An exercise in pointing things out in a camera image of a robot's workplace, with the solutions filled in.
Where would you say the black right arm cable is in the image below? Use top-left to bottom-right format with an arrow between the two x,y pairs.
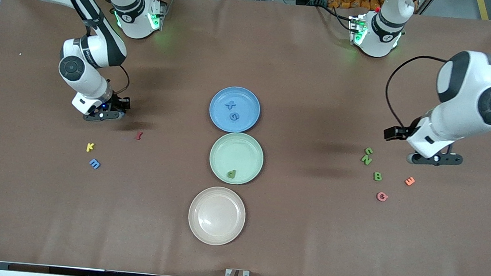
39,0 -> 138,97

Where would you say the beige plate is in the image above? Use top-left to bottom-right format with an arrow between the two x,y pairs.
186,184 -> 249,249

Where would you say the brown table cover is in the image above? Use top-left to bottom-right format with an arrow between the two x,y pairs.
0,0 -> 491,276

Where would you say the blue plate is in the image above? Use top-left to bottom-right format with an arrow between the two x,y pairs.
207,84 -> 263,136

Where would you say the green plate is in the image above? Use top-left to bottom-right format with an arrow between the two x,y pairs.
207,130 -> 267,187

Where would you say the black arm base cable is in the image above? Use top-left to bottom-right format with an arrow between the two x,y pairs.
309,0 -> 356,23

